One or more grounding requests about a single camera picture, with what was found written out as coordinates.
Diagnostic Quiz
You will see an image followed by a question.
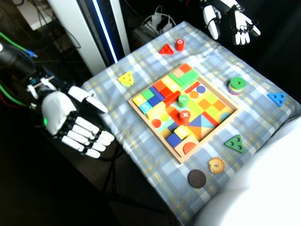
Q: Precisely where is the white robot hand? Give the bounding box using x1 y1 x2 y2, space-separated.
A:
199 0 261 46
41 86 116 160

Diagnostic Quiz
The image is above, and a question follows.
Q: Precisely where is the yellow triangle peg block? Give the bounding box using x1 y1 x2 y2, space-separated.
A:
117 72 135 87

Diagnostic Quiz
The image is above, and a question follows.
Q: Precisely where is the red triangle peg block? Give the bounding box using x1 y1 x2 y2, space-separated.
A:
158 43 175 56

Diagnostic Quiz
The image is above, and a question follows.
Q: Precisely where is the blue triangle peg block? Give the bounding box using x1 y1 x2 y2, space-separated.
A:
267 92 287 108

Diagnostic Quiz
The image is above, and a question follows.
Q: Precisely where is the wooden block tray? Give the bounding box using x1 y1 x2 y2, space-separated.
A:
128 63 238 165

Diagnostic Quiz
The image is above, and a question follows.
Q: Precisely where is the green triangle peg block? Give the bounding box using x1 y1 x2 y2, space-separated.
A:
224 134 245 153

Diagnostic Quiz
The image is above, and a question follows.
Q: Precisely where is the white column with blue light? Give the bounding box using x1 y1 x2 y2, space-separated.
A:
47 0 131 76

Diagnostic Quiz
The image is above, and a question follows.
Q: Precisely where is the power strip with chargers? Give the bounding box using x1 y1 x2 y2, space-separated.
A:
133 6 177 43

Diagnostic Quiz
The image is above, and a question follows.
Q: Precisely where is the green cylinder with minus print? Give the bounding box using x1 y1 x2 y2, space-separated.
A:
177 94 189 108

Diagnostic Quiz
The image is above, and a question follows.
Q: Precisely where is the red cylinder with cross print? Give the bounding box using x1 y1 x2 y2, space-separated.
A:
179 110 190 126

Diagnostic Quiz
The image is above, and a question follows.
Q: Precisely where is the tan toy biscuit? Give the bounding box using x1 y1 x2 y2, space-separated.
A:
207 157 225 174

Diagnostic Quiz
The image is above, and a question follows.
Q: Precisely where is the brown round toy cookie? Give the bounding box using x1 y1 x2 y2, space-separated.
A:
188 169 207 188

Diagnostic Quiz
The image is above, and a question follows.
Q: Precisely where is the white robot body shell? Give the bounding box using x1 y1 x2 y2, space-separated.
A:
192 116 301 226

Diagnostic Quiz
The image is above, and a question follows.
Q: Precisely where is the green cable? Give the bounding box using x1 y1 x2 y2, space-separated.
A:
0 32 37 58
0 83 32 106

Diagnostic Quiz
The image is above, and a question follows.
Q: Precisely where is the green ring disc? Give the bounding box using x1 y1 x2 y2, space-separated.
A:
230 76 246 91

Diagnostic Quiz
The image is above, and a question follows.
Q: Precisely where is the yellow ring disc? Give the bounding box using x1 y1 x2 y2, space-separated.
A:
227 81 245 92

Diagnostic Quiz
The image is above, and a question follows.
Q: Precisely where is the blue ring disc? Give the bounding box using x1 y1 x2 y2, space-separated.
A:
227 84 244 94

